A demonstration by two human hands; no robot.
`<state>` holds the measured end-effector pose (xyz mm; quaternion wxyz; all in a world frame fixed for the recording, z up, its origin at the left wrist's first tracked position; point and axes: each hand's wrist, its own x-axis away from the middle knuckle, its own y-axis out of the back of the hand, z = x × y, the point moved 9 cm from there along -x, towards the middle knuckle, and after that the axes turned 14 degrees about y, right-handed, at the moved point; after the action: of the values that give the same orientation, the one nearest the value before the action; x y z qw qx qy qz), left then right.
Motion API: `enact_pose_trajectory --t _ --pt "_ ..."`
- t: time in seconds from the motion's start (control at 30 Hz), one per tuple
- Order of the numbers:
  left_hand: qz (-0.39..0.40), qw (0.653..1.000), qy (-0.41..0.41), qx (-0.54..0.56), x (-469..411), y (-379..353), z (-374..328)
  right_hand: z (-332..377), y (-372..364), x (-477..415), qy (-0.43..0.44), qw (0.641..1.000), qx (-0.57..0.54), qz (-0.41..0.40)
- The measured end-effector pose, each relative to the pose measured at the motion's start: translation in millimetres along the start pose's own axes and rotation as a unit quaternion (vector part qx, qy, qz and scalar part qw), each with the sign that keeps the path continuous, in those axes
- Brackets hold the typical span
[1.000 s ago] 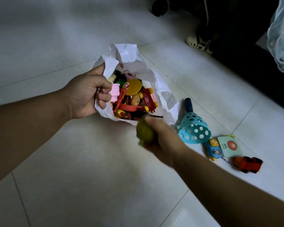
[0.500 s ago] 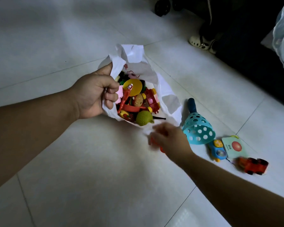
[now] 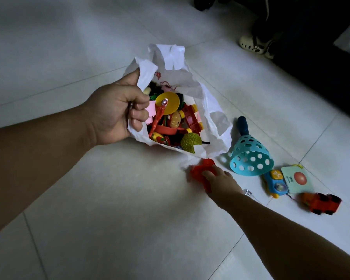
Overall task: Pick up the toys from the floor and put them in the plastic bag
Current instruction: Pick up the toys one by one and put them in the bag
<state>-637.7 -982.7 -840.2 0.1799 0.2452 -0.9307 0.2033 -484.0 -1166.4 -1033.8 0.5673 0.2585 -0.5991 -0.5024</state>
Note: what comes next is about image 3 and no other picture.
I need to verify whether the person's left hand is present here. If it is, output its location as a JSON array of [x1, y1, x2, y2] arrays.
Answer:
[[81, 68, 151, 146]]

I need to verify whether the person's right hand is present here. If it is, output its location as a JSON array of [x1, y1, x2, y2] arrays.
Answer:
[[202, 165, 245, 210]]

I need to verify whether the red lobster toy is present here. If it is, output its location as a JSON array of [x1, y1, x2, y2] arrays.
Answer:
[[189, 159, 218, 193]]

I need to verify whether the teal perforated catch cup toy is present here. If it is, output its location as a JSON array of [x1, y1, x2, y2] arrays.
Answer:
[[229, 115, 275, 177]]

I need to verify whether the blue yellow car toy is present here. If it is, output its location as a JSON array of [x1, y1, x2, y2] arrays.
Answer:
[[262, 169, 289, 199]]

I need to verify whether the green spiky ball toy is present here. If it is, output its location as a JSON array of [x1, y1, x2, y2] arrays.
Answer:
[[180, 132, 210, 154]]

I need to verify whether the yellow round disc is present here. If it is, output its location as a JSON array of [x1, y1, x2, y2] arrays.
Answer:
[[155, 91, 181, 116]]

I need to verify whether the white plastic bag red print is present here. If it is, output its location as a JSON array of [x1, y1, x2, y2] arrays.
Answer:
[[124, 44, 233, 159]]

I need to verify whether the pale green button toy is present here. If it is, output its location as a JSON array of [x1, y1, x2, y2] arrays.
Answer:
[[281, 163, 315, 195]]

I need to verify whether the red block car toy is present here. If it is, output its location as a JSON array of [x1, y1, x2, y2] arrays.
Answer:
[[179, 104, 205, 135]]

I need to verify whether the red black ladybug toy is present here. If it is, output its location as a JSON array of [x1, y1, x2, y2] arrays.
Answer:
[[300, 192, 342, 215]]

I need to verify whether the person's left forearm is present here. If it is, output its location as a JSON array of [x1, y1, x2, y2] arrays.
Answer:
[[0, 106, 98, 241]]

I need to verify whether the person's right forearm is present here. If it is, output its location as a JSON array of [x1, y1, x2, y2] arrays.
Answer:
[[224, 192, 350, 280]]

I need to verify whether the black stroller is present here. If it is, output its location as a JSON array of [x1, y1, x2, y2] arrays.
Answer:
[[194, 0, 233, 11]]

